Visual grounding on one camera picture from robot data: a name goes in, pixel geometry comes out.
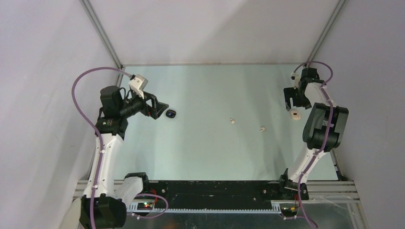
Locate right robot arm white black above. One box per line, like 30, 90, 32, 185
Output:
277, 68, 349, 199

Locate black earbud charging case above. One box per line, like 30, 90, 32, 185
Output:
165, 109, 177, 119

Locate beige earbud charging case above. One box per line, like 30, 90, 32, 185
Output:
290, 109, 301, 121

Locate aluminium frame corner post right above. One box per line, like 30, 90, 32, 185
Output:
306, 0, 348, 62

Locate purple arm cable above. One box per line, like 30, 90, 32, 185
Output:
292, 61, 334, 229
71, 66, 169, 229

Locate grey cable duct strip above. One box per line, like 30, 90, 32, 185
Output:
127, 202, 281, 214

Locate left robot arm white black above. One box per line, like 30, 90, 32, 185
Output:
79, 86, 169, 229

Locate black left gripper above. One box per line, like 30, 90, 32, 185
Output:
118, 89, 168, 119

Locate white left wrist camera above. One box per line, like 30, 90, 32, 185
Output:
128, 74, 149, 99

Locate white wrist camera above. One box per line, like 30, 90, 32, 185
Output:
291, 72, 300, 89
128, 74, 149, 99

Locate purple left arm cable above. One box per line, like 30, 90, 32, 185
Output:
71, 66, 169, 229

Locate aluminium frame corner post left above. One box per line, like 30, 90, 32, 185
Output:
79, 0, 123, 68

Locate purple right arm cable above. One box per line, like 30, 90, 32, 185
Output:
292, 61, 334, 229

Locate aluminium frame corner post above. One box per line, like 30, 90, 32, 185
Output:
306, 0, 348, 62
79, 0, 123, 68

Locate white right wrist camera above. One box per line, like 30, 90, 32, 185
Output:
291, 72, 300, 89

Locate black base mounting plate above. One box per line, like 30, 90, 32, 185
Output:
139, 180, 309, 210

